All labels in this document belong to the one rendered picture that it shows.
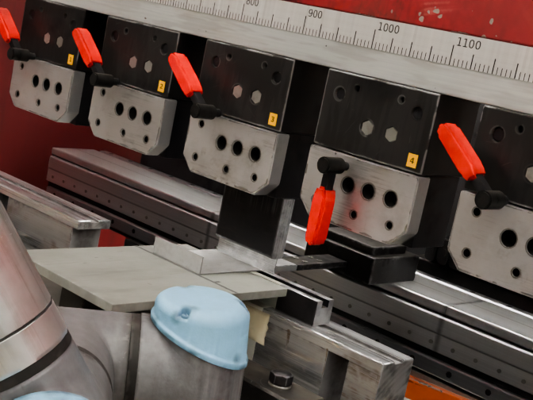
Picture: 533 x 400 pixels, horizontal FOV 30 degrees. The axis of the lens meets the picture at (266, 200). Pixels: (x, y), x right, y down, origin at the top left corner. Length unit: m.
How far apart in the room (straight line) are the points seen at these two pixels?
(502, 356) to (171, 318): 0.65
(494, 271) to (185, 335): 0.37
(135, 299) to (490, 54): 0.43
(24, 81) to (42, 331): 0.95
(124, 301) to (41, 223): 0.53
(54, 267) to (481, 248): 0.45
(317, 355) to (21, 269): 0.59
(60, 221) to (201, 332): 0.78
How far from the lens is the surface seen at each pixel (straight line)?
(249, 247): 1.22
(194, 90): 1.21
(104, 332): 0.75
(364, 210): 1.07
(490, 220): 0.99
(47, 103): 1.49
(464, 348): 1.33
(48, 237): 1.51
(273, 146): 1.15
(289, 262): 1.29
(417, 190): 1.03
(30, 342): 0.61
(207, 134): 1.23
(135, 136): 1.33
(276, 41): 1.17
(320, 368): 1.14
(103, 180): 1.81
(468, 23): 1.02
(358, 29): 1.10
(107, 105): 1.38
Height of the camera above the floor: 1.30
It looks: 10 degrees down
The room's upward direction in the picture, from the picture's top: 12 degrees clockwise
